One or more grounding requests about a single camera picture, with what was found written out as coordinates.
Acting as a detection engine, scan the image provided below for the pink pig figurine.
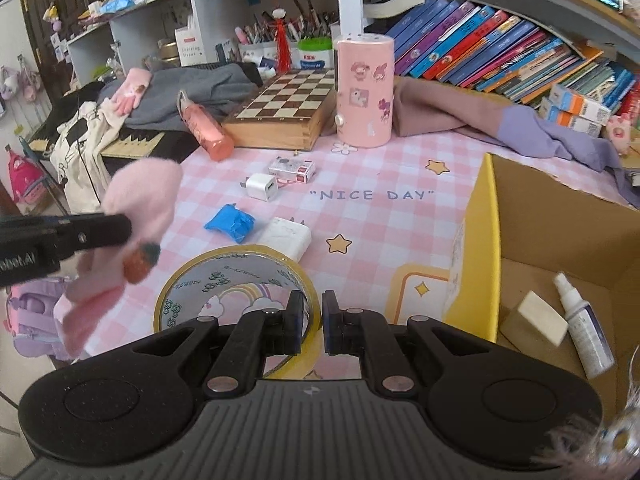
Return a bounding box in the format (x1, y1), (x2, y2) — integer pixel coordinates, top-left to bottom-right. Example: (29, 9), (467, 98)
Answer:
(603, 113), (631, 155)

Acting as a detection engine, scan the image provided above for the pink bottle lying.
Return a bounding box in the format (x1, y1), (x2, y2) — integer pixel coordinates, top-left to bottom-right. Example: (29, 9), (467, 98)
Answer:
(177, 90), (234, 162)

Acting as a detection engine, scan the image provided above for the pink backpack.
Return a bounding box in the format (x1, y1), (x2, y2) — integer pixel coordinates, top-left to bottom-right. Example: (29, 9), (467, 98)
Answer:
(6, 145), (47, 206)

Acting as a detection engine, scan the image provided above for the pink checkered tablecloth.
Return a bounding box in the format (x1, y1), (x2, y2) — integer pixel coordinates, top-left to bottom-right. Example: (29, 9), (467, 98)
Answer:
(87, 133), (629, 354)

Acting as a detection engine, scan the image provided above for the blue tissue packet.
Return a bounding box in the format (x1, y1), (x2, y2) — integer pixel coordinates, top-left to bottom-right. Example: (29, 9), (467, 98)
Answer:
(204, 204), (255, 244)

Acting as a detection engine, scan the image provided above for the orange white medicine box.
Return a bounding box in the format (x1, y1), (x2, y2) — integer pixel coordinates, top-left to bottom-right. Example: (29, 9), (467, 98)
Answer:
(549, 84), (611, 126)

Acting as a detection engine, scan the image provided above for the white spray bottle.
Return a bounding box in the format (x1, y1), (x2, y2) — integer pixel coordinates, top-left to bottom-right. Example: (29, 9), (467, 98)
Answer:
(553, 273), (615, 379)

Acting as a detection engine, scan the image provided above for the white shelf unit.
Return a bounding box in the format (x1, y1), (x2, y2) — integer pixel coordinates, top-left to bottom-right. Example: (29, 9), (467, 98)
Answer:
(67, 0), (363, 84)

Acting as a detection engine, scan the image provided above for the wooden chess board box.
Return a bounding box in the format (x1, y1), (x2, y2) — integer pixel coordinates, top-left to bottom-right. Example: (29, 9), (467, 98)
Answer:
(222, 68), (335, 152)

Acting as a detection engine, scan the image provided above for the row of books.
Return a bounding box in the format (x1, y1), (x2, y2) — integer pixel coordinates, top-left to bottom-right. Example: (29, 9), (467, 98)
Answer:
(376, 0), (639, 113)

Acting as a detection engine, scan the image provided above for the grey cloth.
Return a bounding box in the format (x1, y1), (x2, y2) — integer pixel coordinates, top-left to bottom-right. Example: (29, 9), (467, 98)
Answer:
(98, 64), (257, 131)

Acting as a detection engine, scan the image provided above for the white red small box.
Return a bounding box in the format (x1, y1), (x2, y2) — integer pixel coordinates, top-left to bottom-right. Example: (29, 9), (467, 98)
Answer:
(268, 156), (317, 183)

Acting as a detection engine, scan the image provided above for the red tassel ornament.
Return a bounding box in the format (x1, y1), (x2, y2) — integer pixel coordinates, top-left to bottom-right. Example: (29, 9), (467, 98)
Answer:
(271, 8), (292, 74)

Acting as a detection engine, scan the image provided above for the yellow tape roll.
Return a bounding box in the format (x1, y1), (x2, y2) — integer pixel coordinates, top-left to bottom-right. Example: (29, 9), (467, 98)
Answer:
(153, 245), (321, 379)

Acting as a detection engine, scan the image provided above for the green lid white jar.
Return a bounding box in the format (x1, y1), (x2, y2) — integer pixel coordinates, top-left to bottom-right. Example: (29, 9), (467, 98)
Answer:
(297, 36), (334, 70)

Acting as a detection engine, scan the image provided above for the pink sticker cylinder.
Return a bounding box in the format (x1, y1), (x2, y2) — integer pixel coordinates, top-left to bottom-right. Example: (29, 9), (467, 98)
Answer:
(334, 32), (395, 148)

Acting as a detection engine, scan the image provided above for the pink fuzzy glove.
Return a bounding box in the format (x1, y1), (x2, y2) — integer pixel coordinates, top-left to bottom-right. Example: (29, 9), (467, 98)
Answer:
(54, 157), (183, 359)

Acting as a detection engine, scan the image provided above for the yellow cardboard box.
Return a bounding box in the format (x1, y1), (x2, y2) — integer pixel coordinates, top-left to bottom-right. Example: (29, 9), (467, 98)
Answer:
(442, 154), (639, 418)

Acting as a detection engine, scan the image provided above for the pink glove on cloth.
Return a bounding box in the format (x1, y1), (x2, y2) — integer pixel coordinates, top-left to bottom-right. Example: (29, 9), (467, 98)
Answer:
(110, 67), (152, 116)

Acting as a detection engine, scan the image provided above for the white tote bag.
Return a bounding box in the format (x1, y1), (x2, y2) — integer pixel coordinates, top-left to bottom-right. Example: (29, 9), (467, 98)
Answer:
(50, 99), (126, 214)

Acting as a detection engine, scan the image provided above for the white eraser block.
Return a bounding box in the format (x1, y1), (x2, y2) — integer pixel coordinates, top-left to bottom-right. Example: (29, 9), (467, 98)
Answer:
(500, 290), (568, 360)

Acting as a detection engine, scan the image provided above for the small white charger cube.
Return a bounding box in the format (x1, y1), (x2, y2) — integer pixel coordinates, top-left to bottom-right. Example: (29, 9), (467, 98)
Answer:
(240, 174), (279, 202)

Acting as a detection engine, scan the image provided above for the mauve purple cloth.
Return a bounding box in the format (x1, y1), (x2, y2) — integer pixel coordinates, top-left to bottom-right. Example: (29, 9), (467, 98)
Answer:
(393, 76), (639, 207)

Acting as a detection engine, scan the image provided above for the large white charger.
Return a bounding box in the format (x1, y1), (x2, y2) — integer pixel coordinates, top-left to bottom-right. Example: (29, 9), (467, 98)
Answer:
(257, 218), (312, 262)

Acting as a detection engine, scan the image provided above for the black keyboard piano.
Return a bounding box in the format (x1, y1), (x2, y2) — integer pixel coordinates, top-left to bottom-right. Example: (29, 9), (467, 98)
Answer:
(27, 123), (202, 172)

